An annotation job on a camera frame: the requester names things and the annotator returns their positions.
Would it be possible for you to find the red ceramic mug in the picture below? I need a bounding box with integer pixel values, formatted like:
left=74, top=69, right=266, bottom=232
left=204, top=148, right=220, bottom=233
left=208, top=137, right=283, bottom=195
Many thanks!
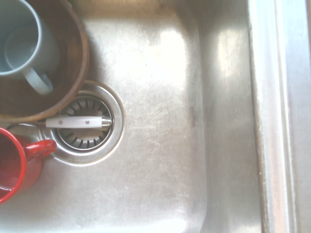
left=0, top=127, right=57, bottom=205

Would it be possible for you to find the white-handled table knife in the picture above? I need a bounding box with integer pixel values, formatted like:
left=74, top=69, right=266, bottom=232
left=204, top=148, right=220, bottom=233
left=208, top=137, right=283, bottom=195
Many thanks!
left=36, top=116, right=113, bottom=129

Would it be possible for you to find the light blue ceramic mug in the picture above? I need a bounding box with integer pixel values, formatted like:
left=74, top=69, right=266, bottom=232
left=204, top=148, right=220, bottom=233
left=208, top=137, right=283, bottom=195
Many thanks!
left=0, top=0, right=61, bottom=95

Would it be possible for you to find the metal sink drain strainer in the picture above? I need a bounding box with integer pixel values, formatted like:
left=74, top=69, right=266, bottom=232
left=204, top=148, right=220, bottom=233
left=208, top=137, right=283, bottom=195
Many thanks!
left=40, top=80, right=126, bottom=166

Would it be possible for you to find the stainless steel sink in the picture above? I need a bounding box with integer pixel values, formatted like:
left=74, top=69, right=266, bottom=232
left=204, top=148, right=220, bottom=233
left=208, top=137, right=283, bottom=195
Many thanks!
left=0, top=0, right=311, bottom=233

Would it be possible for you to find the brown wooden bowl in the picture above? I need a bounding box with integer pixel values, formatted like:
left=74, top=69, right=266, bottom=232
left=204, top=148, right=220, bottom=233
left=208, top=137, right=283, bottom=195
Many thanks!
left=0, top=0, right=90, bottom=123

